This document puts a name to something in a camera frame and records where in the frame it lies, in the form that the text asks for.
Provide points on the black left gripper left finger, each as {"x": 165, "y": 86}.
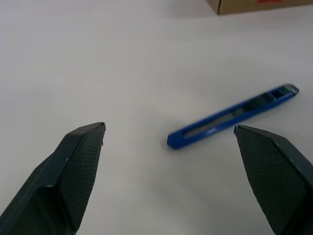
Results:
{"x": 49, "y": 186}

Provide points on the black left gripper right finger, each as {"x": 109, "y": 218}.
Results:
{"x": 276, "y": 181}

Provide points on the blue utility knife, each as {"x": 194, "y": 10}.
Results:
{"x": 176, "y": 139}

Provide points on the brown cardboard box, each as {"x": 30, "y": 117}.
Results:
{"x": 244, "y": 7}

